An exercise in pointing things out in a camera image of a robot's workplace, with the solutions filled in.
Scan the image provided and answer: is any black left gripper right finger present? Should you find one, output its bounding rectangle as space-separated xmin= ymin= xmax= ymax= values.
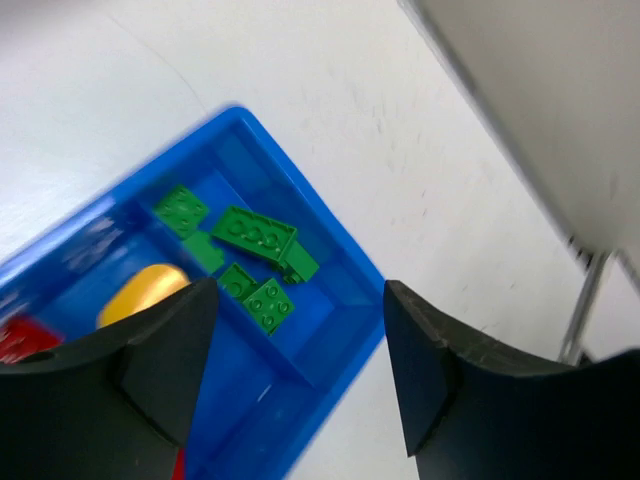
xmin=384 ymin=280 xmax=639 ymax=479

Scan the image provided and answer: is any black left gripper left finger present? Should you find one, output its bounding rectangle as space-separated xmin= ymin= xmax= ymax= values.
xmin=1 ymin=277 xmax=219 ymax=479

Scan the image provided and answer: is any red flower brick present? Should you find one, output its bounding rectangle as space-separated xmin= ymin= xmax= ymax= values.
xmin=1 ymin=315 xmax=63 ymax=364

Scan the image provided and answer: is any yellow oval brick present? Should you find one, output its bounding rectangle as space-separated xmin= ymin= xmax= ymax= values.
xmin=97 ymin=264 xmax=191 ymax=328

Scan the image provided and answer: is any green red sloped brick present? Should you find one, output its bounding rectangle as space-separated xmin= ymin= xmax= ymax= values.
xmin=211 ymin=206 xmax=319 ymax=284

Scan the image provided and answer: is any red green long brick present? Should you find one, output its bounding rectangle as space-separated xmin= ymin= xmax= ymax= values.
xmin=218 ymin=262 xmax=258 ymax=302

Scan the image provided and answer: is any green number three brick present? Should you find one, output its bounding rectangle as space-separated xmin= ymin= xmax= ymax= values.
xmin=242 ymin=278 xmax=295 ymax=336

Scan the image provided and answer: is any small green brick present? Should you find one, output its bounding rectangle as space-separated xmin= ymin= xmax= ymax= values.
xmin=152 ymin=185 xmax=209 ymax=239

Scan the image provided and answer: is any blue divided plastic bin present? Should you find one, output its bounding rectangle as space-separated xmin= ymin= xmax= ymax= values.
xmin=1 ymin=106 xmax=383 ymax=479

